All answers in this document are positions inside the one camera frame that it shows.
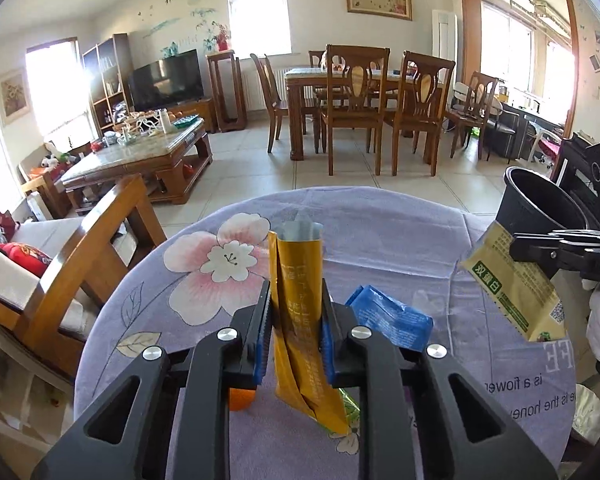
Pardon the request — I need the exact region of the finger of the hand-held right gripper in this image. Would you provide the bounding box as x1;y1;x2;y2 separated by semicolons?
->
510;232;600;267
552;229;600;247

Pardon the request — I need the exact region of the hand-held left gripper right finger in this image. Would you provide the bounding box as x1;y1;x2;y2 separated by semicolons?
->
320;281;561;480

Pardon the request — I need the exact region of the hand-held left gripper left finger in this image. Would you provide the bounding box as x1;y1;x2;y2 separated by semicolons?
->
30;280;274;480

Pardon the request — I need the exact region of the black bin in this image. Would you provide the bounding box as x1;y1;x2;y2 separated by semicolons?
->
495;166;592;241

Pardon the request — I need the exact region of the yellow packet with green label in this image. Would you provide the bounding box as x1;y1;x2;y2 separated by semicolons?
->
459;222;568;343

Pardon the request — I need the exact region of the gold stick packet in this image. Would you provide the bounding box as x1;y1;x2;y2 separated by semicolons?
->
277;220;353;436
268;230;317;418

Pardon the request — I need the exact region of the orange tangerine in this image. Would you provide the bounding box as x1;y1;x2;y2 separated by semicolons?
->
228;387;256;412

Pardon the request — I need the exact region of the green wrapper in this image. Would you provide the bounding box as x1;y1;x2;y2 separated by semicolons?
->
337;389;362;423

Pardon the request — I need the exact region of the white plastic chair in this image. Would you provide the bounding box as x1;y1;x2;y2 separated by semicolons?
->
527;127;563;163

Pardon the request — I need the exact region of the blue packet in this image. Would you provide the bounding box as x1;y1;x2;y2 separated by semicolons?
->
345;285;434;352

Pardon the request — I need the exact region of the black desk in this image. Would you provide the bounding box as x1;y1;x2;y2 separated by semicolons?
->
497;101;566;161

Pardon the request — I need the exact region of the sunroom window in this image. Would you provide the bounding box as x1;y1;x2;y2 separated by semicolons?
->
480;0;576;111

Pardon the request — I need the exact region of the silver foil wrapper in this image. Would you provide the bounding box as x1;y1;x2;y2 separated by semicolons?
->
571;384;600;446

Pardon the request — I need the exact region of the wooden sofa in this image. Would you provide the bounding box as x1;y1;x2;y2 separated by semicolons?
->
0;174;168;378

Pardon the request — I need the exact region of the white shelf unit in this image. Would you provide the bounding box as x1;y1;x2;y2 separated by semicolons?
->
0;327;78;458

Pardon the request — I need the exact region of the wooden coffee table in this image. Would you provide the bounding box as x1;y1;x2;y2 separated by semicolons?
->
60;118;215;207

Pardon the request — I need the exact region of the red cushion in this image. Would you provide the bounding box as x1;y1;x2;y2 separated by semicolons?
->
0;241;57;279

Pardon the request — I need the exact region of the wooden television stand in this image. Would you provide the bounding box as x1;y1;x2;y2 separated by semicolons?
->
145;98;217;135

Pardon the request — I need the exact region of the white sofa back cushion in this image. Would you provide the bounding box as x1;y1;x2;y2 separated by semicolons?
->
0;236;48;311

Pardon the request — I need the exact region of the white radiator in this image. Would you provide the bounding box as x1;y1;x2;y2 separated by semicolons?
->
241;66;291;112

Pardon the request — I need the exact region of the wooden armchair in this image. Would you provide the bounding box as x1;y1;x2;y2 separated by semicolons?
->
19;142;93;218

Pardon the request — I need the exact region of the wooden dining table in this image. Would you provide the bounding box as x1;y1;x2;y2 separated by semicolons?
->
284;66;417;162

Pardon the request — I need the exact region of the black television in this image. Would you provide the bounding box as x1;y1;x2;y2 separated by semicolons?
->
126;48;205;112

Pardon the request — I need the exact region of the tall wooden plant stand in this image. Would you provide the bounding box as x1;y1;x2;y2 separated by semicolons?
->
205;49;249;134

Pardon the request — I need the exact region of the potted plant in red pot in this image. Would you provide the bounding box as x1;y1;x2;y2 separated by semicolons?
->
202;19;231;52

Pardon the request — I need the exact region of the wooden bookshelf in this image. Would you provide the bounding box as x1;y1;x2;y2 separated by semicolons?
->
81;33;135;133

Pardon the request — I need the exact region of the framed sunflower picture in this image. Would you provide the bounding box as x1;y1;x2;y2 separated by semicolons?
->
0;68;32;127

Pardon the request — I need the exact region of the wooden door frame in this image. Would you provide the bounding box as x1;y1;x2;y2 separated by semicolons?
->
460;0;581;161

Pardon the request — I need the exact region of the white wire fruit basket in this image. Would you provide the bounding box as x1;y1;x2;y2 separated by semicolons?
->
121;110;162;137

